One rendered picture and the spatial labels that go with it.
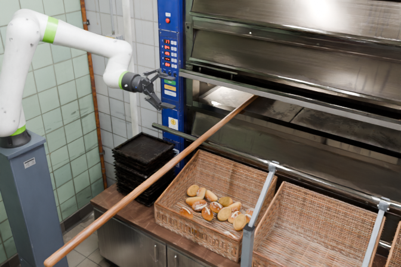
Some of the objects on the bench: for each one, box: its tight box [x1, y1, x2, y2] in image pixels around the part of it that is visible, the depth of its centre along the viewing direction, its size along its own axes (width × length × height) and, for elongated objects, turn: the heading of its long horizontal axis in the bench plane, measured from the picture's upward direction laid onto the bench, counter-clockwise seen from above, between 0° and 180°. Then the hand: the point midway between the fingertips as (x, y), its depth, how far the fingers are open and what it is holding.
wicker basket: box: [154, 150, 277, 263], centre depth 224 cm, size 49×56×28 cm
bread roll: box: [217, 207, 232, 221], centre depth 227 cm, size 10×7×6 cm
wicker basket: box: [251, 181, 387, 267], centre depth 194 cm, size 49×56×28 cm
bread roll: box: [233, 214, 246, 230], centre depth 221 cm, size 10×7×6 cm
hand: (172, 93), depth 170 cm, fingers open, 13 cm apart
